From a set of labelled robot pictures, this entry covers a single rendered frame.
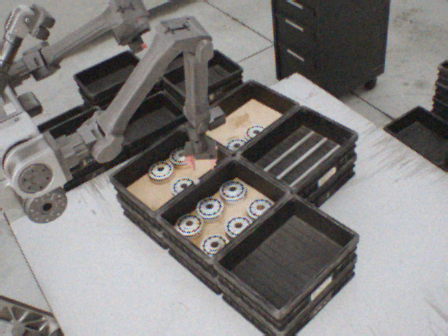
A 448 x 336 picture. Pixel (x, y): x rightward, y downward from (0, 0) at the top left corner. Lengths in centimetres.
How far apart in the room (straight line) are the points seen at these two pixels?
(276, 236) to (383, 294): 42
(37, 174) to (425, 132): 232
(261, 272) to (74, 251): 79
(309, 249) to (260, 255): 17
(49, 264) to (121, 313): 40
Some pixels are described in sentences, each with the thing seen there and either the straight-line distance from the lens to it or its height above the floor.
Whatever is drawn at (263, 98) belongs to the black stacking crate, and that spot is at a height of 87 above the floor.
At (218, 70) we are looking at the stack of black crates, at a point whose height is 49.
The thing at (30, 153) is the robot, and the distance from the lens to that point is 142.
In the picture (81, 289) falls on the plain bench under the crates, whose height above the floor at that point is 70.
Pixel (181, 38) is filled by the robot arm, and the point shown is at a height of 170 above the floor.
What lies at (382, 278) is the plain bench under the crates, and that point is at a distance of 199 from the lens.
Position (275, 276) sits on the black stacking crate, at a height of 83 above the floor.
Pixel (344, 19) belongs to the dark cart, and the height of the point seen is 70.
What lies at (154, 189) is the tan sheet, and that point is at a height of 83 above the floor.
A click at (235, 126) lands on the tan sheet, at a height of 83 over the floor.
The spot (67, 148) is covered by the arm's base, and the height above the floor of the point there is 148.
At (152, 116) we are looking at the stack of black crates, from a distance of 325.
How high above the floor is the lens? 235
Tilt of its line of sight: 45 degrees down
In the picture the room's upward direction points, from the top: 10 degrees counter-clockwise
